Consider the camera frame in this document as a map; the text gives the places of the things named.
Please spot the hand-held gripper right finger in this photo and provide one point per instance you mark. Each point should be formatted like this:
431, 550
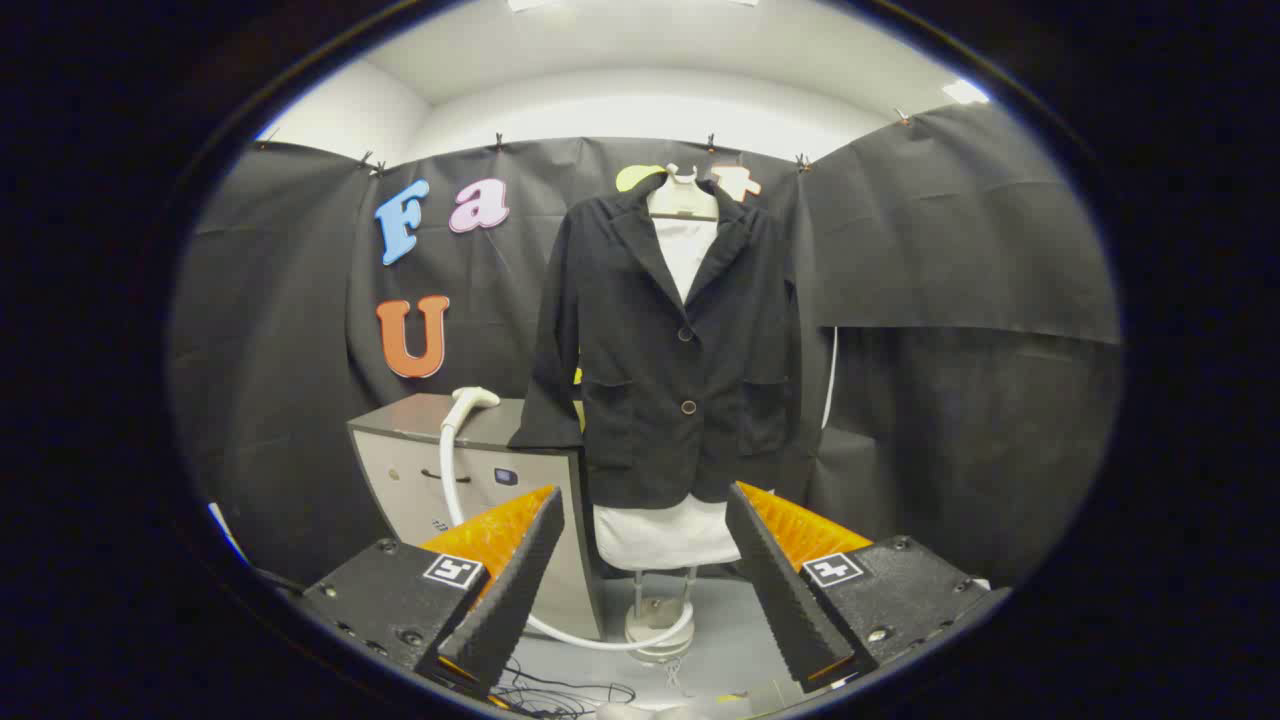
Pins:
780, 590

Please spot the cream plastic hanger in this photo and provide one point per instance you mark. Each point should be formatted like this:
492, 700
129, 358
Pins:
682, 198

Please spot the mannequin stand base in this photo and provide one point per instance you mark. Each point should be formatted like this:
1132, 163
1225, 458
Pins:
660, 612

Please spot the grey cabinet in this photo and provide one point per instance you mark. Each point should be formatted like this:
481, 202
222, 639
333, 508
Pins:
400, 470

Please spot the black backdrop cloth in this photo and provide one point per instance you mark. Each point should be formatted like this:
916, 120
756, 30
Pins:
950, 250

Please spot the small ceiling light panel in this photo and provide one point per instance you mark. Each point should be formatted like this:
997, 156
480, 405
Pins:
965, 91

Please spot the white mannequin torso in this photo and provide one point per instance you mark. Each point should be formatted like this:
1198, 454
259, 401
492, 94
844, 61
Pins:
660, 535

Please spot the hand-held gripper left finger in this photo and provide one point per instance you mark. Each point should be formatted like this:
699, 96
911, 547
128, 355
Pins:
515, 590

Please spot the black button jacket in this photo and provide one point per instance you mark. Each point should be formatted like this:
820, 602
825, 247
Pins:
640, 400

